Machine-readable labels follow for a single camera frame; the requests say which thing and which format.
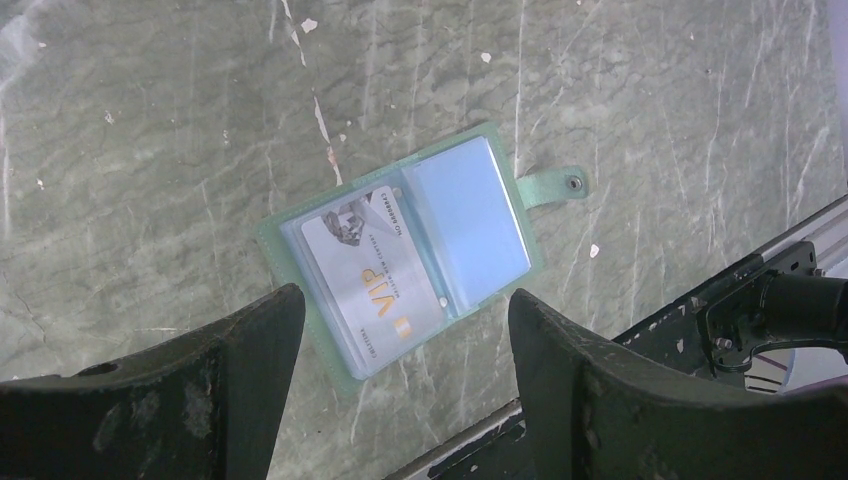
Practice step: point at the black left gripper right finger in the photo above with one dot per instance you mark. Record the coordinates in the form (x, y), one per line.
(596, 410)

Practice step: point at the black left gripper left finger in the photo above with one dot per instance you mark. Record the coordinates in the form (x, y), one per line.
(204, 405)

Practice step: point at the white VIP credit card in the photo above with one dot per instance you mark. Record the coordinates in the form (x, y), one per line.
(378, 292)

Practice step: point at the light blue credit card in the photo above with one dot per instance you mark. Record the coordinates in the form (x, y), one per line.
(469, 222)

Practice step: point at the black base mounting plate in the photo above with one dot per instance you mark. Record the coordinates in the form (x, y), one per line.
(713, 333)

